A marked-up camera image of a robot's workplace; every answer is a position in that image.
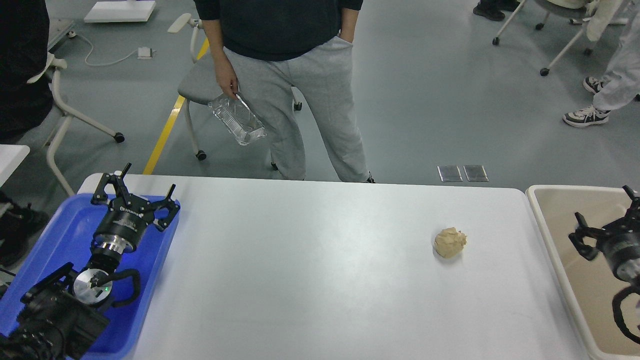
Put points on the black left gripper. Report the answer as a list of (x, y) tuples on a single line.
[(122, 225)]

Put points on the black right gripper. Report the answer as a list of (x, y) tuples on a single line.
[(625, 250)]

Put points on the aluminium foil tray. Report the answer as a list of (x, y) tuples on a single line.
[(238, 117)]

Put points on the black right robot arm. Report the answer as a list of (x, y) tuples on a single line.
[(585, 240)]

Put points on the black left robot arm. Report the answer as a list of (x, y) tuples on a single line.
[(84, 290)]

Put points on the person's hand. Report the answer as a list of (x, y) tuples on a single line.
[(226, 79)]

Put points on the beige plastic bin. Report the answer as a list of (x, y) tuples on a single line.
[(588, 286)]

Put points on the black white sneaker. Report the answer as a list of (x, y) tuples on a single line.
[(593, 85), (589, 116)]

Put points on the grey office chair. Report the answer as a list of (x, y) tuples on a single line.
[(198, 86)]

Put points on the white side table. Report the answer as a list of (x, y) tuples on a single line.
[(11, 156)]

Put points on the right metal floor plate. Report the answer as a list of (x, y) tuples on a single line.
[(476, 173)]

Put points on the metal floor plate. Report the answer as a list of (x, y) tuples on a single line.
[(449, 173), (476, 173)]

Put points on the white chair at left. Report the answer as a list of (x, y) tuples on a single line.
[(56, 65)]

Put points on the white chair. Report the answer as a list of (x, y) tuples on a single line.
[(56, 65), (557, 30)]

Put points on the crumpled brown paper ball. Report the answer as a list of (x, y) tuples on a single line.
[(449, 242)]

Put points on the person in black at left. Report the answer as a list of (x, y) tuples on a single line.
[(24, 105)]

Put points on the left metal floor plate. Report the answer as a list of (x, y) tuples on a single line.
[(449, 173)]

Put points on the white flat base board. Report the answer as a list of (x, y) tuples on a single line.
[(120, 11)]

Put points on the person in grey trousers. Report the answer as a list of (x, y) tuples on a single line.
[(275, 46)]

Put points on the white chair top right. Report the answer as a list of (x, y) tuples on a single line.
[(557, 30)]

